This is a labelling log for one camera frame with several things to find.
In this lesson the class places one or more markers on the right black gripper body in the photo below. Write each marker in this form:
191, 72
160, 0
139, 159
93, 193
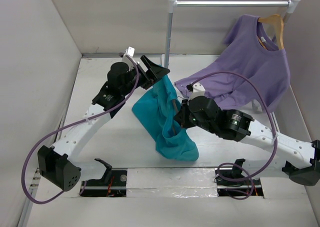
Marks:
186, 120

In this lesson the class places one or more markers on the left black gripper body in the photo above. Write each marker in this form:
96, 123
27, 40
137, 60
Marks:
145, 79

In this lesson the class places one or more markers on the grey metal hanger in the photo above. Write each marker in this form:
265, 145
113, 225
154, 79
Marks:
175, 102

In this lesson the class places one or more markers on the teal t shirt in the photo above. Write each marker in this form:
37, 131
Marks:
154, 110

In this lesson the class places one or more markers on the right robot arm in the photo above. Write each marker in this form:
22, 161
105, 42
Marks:
294, 159

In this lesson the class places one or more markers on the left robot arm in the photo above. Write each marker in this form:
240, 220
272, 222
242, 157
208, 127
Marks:
58, 163

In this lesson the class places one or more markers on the purple t shirt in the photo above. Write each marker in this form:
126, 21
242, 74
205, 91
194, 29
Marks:
250, 68

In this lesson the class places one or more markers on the wooden hanger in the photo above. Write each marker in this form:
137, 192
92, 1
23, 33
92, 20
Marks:
276, 21

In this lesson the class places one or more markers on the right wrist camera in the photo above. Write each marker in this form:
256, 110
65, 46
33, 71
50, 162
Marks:
196, 90

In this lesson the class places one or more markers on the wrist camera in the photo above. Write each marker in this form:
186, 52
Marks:
196, 90
128, 53

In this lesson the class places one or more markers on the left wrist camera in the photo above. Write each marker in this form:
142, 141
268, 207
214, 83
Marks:
128, 53

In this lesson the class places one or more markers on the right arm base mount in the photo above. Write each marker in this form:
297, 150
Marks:
236, 189

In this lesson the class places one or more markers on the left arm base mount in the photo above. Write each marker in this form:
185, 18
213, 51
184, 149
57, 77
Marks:
113, 183

